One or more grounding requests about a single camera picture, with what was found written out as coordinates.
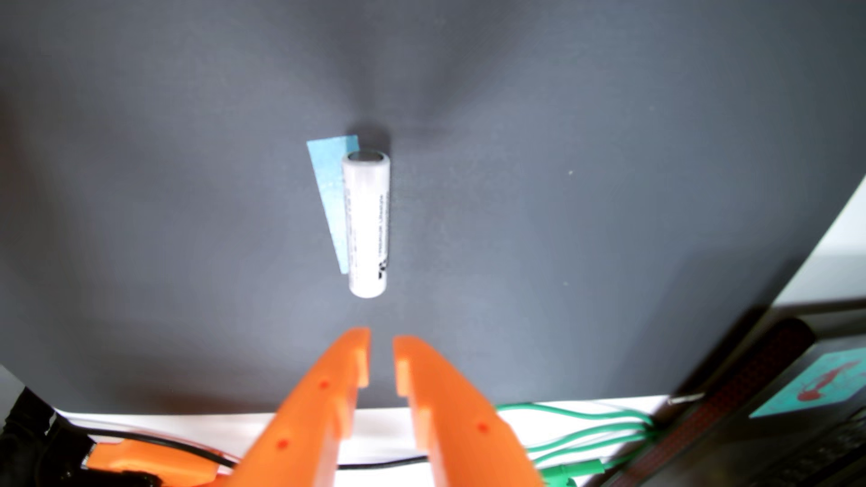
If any white cylindrical battery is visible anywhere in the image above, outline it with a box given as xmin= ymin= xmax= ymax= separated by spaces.
xmin=341 ymin=150 xmax=391 ymax=299

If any light blue tape piece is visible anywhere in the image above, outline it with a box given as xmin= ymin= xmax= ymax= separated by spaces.
xmin=306 ymin=135 xmax=361 ymax=275

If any green cable bundle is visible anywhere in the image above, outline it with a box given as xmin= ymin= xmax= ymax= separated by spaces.
xmin=497 ymin=402 xmax=657 ymax=487

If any black Dell laptop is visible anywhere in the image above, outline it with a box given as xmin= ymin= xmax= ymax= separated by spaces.
xmin=602 ymin=304 xmax=866 ymax=487

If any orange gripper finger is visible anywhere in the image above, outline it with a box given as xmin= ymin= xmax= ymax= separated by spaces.
xmin=393 ymin=335 xmax=544 ymax=487
xmin=216 ymin=328 xmax=372 ymax=487

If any dark grey table mat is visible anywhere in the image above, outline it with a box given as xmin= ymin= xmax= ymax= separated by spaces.
xmin=0 ymin=0 xmax=866 ymax=415

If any orange robot arm base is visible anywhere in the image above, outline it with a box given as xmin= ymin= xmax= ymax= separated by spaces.
xmin=84 ymin=440 xmax=238 ymax=487

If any thin black cable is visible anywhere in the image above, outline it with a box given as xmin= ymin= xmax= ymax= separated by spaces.
xmin=68 ymin=423 xmax=430 ymax=471

